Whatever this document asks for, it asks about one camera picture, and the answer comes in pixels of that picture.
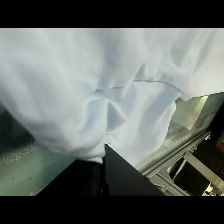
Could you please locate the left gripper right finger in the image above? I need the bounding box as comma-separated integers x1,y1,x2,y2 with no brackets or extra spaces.
103,143,165,197

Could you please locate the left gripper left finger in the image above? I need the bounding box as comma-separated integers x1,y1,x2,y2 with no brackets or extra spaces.
36,158,105,197

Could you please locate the white shirt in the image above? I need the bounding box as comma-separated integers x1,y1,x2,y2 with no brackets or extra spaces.
0,28,224,168

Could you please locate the silver frame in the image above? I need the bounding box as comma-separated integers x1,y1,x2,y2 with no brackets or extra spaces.
139,130,224,197

